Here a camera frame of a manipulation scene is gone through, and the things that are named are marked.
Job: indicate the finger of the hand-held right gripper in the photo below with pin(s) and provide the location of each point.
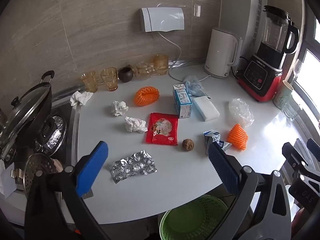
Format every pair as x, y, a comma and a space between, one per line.
315, 148
293, 156

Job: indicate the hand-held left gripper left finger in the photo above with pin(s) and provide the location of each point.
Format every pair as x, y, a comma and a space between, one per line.
92, 167

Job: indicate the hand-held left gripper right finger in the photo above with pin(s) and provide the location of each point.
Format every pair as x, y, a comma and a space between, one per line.
222, 166

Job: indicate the green plastic basket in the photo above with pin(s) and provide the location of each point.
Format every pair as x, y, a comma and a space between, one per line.
192, 217

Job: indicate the white tissue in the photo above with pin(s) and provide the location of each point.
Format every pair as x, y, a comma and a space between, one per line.
119, 108
81, 98
135, 124

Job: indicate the crushed white drink carton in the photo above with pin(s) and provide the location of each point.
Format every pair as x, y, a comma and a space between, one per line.
212, 136

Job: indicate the orange foam fruit net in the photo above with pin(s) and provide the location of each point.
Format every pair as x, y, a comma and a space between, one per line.
147, 95
238, 137

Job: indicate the brown round nut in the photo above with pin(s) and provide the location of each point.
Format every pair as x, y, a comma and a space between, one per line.
187, 145

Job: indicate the silver foil blister pack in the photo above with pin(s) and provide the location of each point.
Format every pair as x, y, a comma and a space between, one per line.
133, 166

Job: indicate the clear glass jar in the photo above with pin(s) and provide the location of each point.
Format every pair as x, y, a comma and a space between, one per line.
291, 112

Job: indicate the foil burner liner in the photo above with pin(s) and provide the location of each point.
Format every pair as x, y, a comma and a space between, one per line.
55, 136

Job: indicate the perforated metal steamer plate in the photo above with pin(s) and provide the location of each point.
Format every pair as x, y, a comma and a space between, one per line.
37, 165

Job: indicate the clear plastic bag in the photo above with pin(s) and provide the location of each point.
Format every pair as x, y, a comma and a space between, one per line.
241, 111

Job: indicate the white rectangular box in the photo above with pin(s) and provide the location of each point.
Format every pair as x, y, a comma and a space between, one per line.
206, 108

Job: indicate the white and green cup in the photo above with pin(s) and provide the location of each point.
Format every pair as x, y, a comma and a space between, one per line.
281, 96

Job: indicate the black gas stove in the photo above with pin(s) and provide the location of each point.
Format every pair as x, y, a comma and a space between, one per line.
66, 111

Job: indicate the red snack packet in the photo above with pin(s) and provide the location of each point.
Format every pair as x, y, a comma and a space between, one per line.
162, 128

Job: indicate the blue and white milk carton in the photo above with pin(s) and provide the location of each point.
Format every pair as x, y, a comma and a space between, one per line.
182, 102

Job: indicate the clear wine glass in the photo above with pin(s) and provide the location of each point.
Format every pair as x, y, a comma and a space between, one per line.
298, 66

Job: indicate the blue patterned plastic bag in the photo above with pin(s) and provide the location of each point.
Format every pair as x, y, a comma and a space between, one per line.
195, 86

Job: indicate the black and red blender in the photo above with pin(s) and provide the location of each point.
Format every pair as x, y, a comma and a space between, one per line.
260, 77

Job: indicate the amber glass cup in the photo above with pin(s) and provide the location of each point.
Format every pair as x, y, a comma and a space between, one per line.
89, 81
110, 78

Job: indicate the white paper sheet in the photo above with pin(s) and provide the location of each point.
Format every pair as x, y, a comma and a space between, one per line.
5, 181

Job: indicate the glass wok lid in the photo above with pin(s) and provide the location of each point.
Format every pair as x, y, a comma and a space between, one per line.
30, 105

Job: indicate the brown clay pot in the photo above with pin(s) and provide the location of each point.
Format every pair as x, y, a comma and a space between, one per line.
125, 74

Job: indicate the black wok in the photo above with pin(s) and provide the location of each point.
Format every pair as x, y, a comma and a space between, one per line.
48, 75

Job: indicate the clear glass teapot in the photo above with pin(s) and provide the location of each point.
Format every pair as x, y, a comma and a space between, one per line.
144, 72

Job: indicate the white electric kettle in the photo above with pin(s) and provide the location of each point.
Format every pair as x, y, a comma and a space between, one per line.
220, 52

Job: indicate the amber ribbed glass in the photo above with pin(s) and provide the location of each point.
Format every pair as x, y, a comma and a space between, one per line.
160, 65

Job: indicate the white wall-mounted box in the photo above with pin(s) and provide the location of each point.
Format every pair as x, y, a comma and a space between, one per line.
162, 18

